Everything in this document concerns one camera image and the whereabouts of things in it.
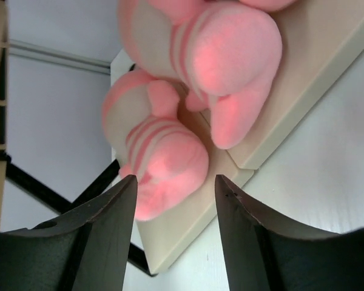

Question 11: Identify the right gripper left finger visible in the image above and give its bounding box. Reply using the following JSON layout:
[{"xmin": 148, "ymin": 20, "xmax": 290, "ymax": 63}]
[{"xmin": 0, "ymin": 175, "xmax": 137, "ymax": 290}]

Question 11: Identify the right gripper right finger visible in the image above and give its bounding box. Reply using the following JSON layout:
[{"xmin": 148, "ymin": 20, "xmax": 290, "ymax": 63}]
[{"xmin": 215, "ymin": 175, "xmax": 364, "ymax": 290}]

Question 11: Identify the pink striped plush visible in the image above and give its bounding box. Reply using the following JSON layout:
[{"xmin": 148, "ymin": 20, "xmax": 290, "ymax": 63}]
[
  {"xmin": 116, "ymin": 1, "xmax": 289, "ymax": 149},
  {"xmin": 102, "ymin": 69, "xmax": 209, "ymax": 221}
]

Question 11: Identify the beige three-tier shelf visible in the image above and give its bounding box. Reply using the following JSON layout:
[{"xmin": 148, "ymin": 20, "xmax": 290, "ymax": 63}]
[{"xmin": 0, "ymin": 0, "xmax": 364, "ymax": 276}]

